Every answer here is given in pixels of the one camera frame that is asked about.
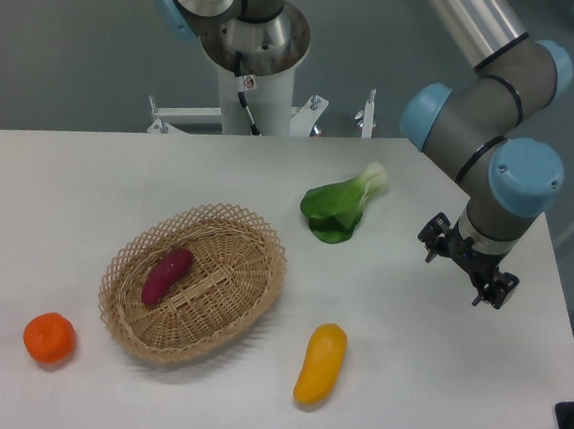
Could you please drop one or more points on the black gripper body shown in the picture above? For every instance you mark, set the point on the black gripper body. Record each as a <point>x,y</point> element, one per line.
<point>481,267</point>

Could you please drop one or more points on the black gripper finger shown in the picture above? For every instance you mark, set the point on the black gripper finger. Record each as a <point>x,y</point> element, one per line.
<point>433,236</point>
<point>494,289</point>

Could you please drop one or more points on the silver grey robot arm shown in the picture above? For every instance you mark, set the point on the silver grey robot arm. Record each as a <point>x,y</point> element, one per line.
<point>256,45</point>

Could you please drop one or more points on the yellow mango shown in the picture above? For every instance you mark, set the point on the yellow mango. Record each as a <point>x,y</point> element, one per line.
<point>321,365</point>

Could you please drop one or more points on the green bok choy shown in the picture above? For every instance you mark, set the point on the green bok choy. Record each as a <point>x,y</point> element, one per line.
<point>334,211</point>

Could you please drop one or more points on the woven wicker basket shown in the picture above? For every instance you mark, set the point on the woven wicker basket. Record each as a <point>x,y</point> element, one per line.
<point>237,275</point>

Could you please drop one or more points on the purple sweet potato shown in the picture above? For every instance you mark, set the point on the purple sweet potato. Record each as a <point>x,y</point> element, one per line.
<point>168,271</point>

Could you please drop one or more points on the orange tangerine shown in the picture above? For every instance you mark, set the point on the orange tangerine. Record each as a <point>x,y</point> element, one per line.
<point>49,338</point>

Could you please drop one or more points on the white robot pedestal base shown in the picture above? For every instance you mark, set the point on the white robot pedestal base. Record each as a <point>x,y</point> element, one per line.
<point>248,105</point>

